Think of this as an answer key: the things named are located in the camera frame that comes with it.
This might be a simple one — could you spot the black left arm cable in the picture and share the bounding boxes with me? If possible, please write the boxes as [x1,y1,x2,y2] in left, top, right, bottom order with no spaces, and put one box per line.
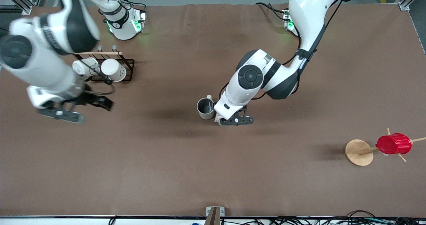
[218,0,344,101]

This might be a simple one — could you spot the grey ceramic mug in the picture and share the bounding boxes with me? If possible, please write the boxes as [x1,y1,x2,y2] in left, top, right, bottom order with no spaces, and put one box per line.
[197,95,216,120]

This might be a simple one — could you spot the white cup with smiley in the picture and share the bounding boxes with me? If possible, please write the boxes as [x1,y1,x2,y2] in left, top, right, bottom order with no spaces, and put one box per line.
[72,58,100,79]

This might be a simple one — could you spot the black wire cup rack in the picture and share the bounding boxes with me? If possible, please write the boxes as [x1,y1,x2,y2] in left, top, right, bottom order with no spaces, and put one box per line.
[74,44,135,85]

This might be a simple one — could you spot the plain white cup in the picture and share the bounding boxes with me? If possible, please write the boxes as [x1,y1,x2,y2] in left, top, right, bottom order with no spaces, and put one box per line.
[101,59,127,83]

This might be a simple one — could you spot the red plastic cup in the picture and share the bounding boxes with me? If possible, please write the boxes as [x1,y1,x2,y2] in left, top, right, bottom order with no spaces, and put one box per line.
[376,133,413,155]

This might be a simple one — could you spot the black cable bundle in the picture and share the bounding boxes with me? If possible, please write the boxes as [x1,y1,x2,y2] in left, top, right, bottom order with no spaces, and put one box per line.
[220,210,426,225]

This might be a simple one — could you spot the black base cable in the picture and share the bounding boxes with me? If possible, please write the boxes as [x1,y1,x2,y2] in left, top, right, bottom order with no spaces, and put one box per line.
[255,2,287,21]

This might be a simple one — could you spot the metal table bracket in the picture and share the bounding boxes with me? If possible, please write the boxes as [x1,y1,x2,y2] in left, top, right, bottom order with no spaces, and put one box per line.
[206,206,225,225]

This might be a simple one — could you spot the wooden mug tree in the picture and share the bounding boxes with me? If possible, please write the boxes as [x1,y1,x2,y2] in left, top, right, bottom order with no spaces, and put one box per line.
[345,128,426,167]

